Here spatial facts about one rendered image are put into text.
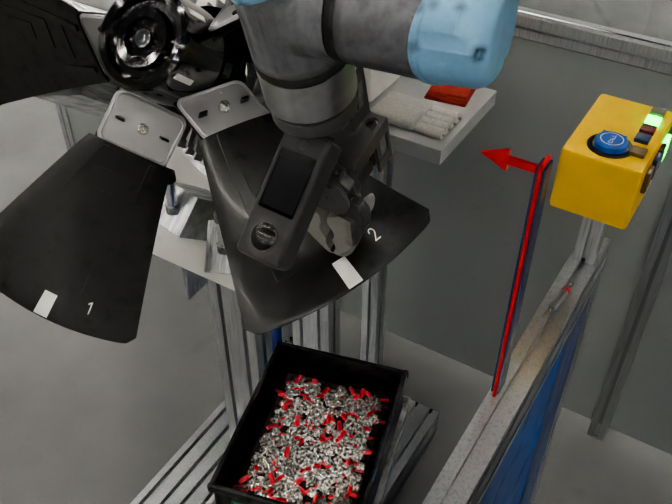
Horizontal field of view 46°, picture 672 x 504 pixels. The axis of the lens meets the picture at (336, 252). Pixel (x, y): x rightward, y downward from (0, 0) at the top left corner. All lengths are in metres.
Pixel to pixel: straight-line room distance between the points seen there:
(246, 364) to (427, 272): 0.67
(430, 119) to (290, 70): 0.84
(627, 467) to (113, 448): 1.23
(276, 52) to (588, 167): 0.54
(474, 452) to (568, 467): 1.09
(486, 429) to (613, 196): 0.32
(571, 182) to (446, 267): 0.90
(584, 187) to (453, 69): 0.54
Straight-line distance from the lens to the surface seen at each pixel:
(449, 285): 1.92
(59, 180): 0.97
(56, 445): 2.08
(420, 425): 1.93
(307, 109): 0.60
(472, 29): 0.50
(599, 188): 1.02
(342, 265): 0.80
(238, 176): 0.84
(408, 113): 1.41
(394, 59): 0.52
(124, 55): 0.92
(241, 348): 1.39
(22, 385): 2.23
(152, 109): 0.96
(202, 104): 0.90
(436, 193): 1.78
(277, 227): 0.65
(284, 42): 0.56
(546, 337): 1.05
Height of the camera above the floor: 1.61
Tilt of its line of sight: 41 degrees down
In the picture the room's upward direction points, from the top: straight up
